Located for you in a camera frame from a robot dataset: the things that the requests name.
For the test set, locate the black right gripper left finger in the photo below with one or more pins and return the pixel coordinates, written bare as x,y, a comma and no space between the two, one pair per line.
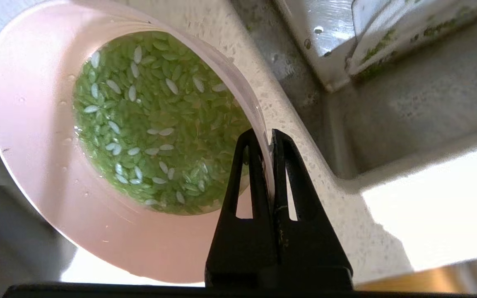
242,252

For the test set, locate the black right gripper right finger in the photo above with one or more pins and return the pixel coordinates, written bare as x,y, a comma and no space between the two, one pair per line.
309,252

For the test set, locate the chopped green onion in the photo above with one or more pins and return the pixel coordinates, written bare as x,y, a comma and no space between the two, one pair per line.
160,124

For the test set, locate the pink plastic bowl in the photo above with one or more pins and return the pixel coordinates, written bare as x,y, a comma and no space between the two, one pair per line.
35,136

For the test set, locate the stainless steel sink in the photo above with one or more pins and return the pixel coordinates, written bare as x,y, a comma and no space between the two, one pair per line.
408,124

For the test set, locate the white cloth with green specks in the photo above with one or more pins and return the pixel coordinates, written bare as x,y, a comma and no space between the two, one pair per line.
408,33

